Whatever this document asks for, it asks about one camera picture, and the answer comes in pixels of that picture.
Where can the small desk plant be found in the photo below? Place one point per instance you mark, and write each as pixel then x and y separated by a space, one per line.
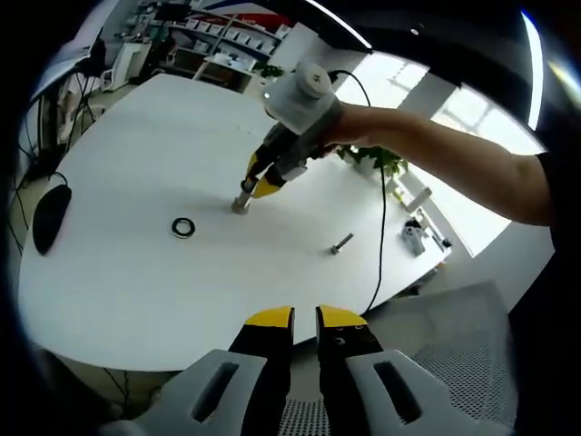
pixel 272 71

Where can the white game controller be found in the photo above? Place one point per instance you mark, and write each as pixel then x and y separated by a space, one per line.
pixel 414 236

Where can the small threaded stud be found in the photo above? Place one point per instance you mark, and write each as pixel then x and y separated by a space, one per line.
pixel 341 244

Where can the curved ceiling light strip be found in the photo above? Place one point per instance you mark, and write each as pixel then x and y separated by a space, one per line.
pixel 340 22
pixel 533 68

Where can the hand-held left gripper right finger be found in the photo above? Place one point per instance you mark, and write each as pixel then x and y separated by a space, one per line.
pixel 340 363

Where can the white background desk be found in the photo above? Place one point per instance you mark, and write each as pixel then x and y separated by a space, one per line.
pixel 227 66

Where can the white cabinet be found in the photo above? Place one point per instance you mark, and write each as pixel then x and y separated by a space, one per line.
pixel 129 61

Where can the black computer mouse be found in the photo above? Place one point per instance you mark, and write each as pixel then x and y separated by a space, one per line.
pixel 50 222

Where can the large threaded stud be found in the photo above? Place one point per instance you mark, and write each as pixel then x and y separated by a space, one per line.
pixel 243 202

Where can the person's dark shirt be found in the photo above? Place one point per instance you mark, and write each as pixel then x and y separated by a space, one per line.
pixel 558 272

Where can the large potted green plant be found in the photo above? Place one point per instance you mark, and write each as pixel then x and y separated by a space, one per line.
pixel 377 159

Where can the storage shelf with white bins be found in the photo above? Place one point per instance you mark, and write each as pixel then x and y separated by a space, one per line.
pixel 236 32

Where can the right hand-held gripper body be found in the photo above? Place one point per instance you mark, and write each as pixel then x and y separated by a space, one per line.
pixel 304 104

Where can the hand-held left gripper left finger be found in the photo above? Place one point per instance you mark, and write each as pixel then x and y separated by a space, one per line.
pixel 263 363

